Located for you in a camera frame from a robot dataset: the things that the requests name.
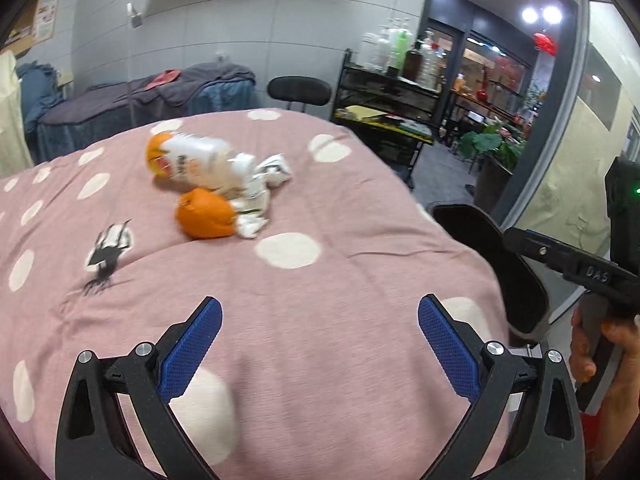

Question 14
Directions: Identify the person right hand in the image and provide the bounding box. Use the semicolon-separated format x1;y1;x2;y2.
570;296;639;478

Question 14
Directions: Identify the green potted plant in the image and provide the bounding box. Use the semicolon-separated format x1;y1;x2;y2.
457;122;526;171

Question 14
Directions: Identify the pink polka dot bedspread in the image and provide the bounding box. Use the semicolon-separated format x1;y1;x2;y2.
1;110;508;479

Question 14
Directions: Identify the orange peel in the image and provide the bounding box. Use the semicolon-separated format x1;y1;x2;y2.
175;188;236;240

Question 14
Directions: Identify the black utility cart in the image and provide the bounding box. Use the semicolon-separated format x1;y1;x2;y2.
331;49;439;188

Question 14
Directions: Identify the crumpled white wrapper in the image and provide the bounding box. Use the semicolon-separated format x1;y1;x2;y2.
229;154;293;240

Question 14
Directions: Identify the cream cloth cover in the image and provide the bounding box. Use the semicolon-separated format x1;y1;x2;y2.
0;51;34;178

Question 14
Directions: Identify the white orange juice bottle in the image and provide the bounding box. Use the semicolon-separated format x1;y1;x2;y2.
145;132;257;193

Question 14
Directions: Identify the grey blue massage bed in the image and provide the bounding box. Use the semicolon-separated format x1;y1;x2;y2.
17;61;258;165

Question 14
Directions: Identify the black round stool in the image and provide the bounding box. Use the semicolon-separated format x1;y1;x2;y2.
267;76;332;112

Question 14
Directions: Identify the white floor lamp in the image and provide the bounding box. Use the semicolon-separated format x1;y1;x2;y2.
126;2;143;128

